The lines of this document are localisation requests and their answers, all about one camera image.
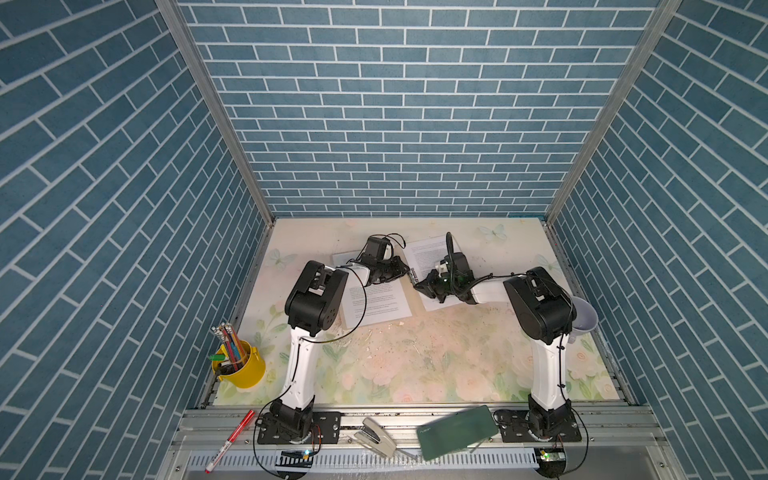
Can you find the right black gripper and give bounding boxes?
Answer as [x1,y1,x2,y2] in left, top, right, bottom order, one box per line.
[413,271,458,306]

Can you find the small-text printed paper sheet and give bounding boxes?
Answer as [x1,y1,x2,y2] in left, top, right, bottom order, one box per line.
[404,235,461,312]

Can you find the text printed paper sheet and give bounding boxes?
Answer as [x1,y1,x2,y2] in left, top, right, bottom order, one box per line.
[341,273,412,329]

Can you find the beige cardboard file folder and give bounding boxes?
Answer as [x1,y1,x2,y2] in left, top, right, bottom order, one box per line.
[400,274,428,318]

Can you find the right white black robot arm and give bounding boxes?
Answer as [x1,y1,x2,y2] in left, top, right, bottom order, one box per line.
[413,253,577,440]

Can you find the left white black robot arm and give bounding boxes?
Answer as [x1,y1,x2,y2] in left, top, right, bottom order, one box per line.
[261,233,410,443]

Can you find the lavender ceramic cup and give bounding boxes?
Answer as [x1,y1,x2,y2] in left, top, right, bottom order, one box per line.
[571,296,599,337]

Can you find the green notebook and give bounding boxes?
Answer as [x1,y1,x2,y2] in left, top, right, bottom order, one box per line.
[416,405,499,461]

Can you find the grey stapler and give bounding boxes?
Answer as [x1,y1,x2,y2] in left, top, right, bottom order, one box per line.
[353,417,397,459]

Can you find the coloured pencils bundle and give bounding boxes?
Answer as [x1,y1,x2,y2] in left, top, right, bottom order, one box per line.
[210,322,248,371]

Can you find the yellow pen holder cup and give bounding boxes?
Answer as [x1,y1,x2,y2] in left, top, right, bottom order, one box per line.
[211,340,266,389]

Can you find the left controller board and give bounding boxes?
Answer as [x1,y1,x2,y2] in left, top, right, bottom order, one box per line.
[275,450,314,480]

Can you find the controller board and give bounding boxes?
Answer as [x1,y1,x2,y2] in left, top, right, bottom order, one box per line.
[534,448,567,479]
[275,450,314,480]

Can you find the right controller board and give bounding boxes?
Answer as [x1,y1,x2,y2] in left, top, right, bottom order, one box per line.
[534,448,567,479]

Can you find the red white marker pen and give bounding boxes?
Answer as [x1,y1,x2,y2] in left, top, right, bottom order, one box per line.
[204,410,256,474]

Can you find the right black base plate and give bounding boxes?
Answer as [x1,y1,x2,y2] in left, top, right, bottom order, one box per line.
[492,409,583,443]

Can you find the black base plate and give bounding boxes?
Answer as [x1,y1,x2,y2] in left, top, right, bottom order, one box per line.
[256,411,341,445]
[492,409,583,443]

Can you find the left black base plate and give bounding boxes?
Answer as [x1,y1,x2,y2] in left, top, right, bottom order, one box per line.
[256,411,341,445]

